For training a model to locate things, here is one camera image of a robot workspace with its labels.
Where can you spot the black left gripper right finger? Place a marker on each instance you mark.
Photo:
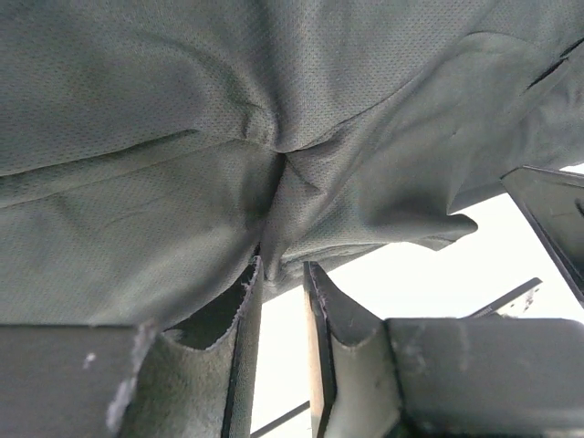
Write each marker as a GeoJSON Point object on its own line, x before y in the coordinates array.
{"type": "Point", "coordinates": [438, 377]}

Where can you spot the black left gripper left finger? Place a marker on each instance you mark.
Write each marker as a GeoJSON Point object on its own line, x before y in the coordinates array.
{"type": "Point", "coordinates": [195, 379]}

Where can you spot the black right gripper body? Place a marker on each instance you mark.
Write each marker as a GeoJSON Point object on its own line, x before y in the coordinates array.
{"type": "Point", "coordinates": [552, 203]}

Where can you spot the black t-shirt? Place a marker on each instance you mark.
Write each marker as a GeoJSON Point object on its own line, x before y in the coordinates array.
{"type": "Point", "coordinates": [150, 148]}

